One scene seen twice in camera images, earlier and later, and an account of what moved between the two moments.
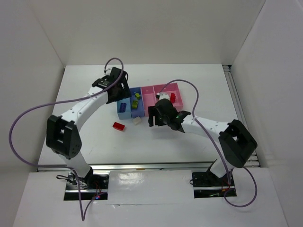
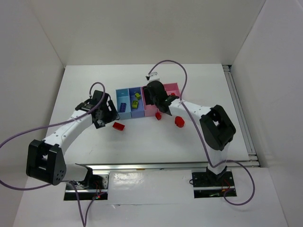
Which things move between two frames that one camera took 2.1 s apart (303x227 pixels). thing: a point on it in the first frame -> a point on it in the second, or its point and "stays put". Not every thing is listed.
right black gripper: [155, 113] -> [154, 96]
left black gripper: [120, 92] -> [104, 116]
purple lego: [122, 107] stays put
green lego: [134, 105] stays put
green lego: [138, 96] stays put
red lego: [119, 126] stays put
